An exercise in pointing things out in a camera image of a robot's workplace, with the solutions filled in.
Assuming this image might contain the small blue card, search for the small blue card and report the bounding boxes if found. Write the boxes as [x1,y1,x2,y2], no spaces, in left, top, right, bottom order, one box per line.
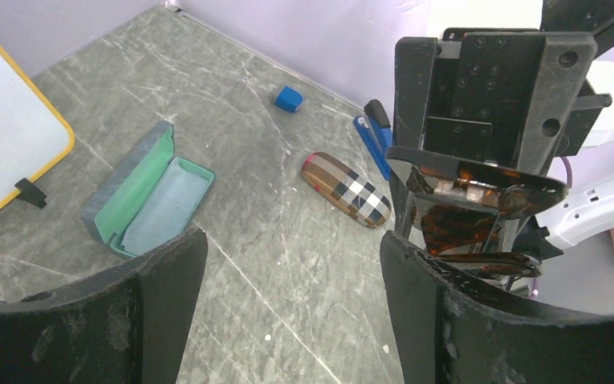
[353,99,393,181]

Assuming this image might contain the small blue box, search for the small blue box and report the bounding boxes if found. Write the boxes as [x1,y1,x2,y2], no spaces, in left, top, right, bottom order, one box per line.
[269,86,304,113]

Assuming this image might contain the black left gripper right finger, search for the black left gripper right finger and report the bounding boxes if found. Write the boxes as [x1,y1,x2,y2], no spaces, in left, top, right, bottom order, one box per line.
[380,231,614,383]

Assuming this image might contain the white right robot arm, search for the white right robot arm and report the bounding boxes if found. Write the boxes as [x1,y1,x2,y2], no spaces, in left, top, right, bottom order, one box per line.
[386,1,614,261]

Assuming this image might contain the plaid glasses case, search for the plaid glasses case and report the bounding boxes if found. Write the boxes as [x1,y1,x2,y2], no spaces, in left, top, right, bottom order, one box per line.
[301,152,392,228]

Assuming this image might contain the blue glasses case green lining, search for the blue glasses case green lining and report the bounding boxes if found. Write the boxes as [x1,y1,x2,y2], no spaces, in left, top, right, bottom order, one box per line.
[81,120,217,261]

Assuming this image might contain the brown tortoise sunglasses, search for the brown tortoise sunglasses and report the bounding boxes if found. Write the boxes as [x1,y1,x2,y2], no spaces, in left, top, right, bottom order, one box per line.
[386,146,568,278]

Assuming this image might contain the yellow framed whiteboard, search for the yellow framed whiteboard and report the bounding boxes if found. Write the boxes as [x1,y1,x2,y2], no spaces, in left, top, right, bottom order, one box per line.
[0,45,75,210]

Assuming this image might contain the light blue cloth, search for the light blue cloth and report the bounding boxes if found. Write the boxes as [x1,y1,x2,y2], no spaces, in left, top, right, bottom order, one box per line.
[120,157,215,256]

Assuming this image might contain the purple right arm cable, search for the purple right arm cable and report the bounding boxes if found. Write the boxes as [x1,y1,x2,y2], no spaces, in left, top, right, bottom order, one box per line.
[529,156,574,301]

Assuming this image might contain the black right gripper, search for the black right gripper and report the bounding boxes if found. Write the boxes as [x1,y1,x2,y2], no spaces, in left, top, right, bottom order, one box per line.
[389,28,612,250]

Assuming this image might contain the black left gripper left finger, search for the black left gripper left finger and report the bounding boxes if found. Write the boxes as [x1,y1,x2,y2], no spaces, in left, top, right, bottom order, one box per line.
[0,229,208,383]

